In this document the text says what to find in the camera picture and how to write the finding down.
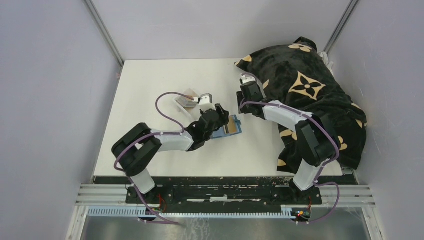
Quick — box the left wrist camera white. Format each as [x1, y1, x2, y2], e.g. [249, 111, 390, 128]
[193, 93, 216, 112]

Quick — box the aluminium rail frame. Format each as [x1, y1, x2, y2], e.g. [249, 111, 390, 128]
[66, 177, 382, 240]

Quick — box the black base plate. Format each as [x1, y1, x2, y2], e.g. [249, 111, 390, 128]
[143, 176, 323, 213]

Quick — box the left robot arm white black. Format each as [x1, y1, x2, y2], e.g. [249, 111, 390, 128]
[111, 103, 230, 204]

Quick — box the clear plastic tray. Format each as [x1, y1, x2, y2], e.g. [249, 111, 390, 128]
[173, 88, 199, 121]

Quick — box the blue leather card holder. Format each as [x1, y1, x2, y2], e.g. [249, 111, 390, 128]
[212, 115, 242, 139]

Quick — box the white crumpled cloth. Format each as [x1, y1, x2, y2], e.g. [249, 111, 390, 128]
[317, 51, 334, 75]

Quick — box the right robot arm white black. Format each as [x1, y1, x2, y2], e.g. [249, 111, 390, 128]
[239, 79, 340, 204]

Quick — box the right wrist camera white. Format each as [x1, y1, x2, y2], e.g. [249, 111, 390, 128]
[239, 74, 257, 85]

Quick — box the stack of cards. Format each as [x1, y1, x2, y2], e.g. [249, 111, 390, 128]
[175, 96, 198, 109]

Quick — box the gold card with black stripe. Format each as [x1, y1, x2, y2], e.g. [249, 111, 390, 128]
[224, 122, 239, 135]

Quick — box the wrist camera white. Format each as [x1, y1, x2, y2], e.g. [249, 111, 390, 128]
[239, 74, 257, 85]
[193, 93, 216, 112]

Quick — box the black blanket with beige flowers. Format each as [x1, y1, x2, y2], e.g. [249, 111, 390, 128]
[235, 37, 368, 170]

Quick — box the white slotted cable duct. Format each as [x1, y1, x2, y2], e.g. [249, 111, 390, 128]
[87, 206, 302, 220]

